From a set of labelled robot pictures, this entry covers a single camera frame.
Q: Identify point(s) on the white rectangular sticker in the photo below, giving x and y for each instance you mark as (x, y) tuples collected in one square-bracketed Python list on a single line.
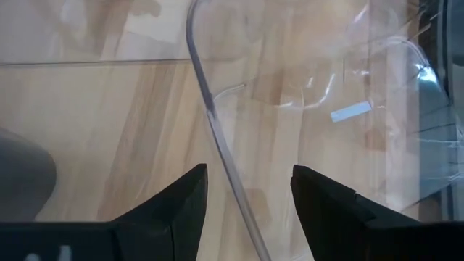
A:
[(351, 111)]

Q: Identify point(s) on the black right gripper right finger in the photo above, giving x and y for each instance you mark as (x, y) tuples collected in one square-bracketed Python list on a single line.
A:
[(337, 224)]

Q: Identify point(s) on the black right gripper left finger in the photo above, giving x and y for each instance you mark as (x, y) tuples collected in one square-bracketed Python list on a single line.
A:
[(159, 224)]

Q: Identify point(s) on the dark gray rounded object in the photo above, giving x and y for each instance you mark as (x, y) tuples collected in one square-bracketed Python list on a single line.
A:
[(21, 174)]

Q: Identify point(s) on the clear plastic basket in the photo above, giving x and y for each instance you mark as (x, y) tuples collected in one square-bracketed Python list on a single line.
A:
[(275, 65)]

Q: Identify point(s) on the gray slotted plastic basket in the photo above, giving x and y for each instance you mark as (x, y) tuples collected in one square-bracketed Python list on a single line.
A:
[(436, 145)]

